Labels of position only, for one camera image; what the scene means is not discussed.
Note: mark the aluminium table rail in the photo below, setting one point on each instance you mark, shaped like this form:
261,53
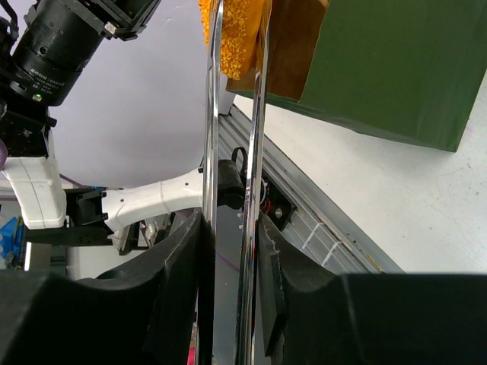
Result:
318,227

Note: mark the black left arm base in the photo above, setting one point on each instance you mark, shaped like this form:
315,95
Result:
275,203

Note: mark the large orange crumb bread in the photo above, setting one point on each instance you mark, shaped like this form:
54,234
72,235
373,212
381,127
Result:
239,37

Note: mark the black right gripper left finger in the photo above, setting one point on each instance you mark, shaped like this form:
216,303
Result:
140,312

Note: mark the green brown paper bag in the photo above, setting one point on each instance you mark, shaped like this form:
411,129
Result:
405,71

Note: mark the metal food tongs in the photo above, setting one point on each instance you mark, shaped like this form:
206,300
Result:
223,182

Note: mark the blue plastic object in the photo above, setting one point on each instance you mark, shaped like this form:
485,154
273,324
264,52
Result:
13,246

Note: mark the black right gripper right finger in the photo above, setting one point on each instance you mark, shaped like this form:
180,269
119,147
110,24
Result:
312,316

